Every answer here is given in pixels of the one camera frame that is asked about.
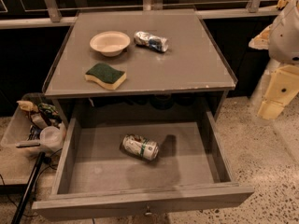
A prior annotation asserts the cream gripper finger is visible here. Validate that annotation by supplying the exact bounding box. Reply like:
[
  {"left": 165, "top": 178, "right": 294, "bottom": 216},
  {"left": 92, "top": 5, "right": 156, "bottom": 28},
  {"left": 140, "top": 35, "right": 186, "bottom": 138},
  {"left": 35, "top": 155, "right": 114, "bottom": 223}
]
[
  {"left": 258, "top": 64, "right": 299, "bottom": 119},
  {"left": 249, "top": 25, "right": 271, "bottom": 49}
]

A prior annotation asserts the white green 7up can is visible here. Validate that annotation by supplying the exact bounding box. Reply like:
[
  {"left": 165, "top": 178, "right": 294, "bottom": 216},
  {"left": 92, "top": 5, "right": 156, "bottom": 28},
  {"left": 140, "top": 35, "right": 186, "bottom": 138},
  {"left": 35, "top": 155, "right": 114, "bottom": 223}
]
[{"left": 122, "top": 134, "right": 159, "bottom": 161}]

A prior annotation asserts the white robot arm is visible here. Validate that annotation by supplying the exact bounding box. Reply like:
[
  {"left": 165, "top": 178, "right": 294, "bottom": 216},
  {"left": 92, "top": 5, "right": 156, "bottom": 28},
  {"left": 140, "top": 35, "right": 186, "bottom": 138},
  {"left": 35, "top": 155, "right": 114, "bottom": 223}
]
[{"left": 249, "top": 0, "right": 299, "bottom": 119}]

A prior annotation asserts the crushed silver blue can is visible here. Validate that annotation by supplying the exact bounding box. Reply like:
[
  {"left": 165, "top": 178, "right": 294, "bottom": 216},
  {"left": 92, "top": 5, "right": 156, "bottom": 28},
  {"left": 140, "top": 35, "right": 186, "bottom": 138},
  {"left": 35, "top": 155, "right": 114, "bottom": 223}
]
[{"left": 134, "top": 31, "right": 168, "bottom": 52}]

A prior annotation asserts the grey cabinet counter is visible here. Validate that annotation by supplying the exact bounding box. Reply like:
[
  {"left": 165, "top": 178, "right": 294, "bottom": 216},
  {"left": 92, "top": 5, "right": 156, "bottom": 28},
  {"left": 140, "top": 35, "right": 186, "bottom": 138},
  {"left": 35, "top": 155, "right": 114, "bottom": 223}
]
[{"left": 41, "top": 8, "right": 238, "bottom": 129}]

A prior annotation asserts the metal drawer knob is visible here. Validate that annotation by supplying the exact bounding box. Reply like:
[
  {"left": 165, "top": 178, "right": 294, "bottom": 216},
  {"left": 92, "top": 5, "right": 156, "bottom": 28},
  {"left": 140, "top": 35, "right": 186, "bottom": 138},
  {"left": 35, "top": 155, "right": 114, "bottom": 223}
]
[{"left": 144, "top": 205, "right": 153, "bottom": 217}]

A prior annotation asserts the open grey top drawer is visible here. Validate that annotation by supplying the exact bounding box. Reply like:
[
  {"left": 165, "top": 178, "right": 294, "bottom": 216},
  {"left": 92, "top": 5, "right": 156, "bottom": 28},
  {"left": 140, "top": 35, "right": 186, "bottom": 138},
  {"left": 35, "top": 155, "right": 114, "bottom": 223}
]
[{"left": 33, "top": 111, "right": 254, "bottom": 221}]

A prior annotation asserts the yellow object on ledge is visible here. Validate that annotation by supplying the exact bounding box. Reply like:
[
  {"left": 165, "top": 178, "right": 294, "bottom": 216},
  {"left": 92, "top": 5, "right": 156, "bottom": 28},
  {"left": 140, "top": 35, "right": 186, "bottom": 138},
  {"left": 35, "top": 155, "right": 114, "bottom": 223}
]
[{"left": 277, "top": 0, "right": 291, "bottom": 10}]

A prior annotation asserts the green yellow sponge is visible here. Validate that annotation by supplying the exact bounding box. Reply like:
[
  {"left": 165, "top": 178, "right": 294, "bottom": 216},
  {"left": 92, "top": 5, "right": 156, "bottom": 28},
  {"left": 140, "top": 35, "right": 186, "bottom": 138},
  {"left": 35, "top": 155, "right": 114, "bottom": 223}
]
[{"left": 84, "top": 63, "right": 126, "bottom": 91}]

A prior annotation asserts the colourful snack bag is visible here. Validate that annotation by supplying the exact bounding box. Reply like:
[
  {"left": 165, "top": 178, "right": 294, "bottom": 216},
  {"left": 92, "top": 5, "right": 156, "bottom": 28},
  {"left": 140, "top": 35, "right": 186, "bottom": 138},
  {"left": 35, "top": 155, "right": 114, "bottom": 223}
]
[{"left": 38, "top": 103, "right": 59, "bottom": 119}]

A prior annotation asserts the clear plastic cup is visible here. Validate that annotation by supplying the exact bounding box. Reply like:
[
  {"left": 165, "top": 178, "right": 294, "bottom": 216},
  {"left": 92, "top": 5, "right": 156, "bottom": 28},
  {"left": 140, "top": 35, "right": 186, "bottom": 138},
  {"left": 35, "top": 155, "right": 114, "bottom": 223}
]
[{"left": 40, "top": 126, "right": 63, "bottom": 151}]

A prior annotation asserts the clear plastic bin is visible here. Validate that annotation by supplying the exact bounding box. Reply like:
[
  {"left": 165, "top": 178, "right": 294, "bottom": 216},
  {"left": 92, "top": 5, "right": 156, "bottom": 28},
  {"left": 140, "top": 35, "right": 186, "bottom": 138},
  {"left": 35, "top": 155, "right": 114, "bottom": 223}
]
[{"left": 1, "top": 92, "right": 66, "bottom": 156}]

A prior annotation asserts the metal window railing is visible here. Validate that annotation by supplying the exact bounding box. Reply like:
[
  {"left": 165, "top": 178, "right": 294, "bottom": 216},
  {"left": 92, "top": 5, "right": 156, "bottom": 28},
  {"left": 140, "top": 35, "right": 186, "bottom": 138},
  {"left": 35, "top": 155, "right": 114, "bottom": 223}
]
[{"left": 1, "top": 0, "right": 278, "bottom": 29}]

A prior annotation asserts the black pole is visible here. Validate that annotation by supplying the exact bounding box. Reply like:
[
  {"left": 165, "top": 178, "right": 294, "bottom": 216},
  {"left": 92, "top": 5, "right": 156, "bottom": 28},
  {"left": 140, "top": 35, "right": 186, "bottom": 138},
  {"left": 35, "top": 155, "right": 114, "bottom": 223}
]
[{"left": 11, "top": 152, "right": 46, "bottom": 224}]

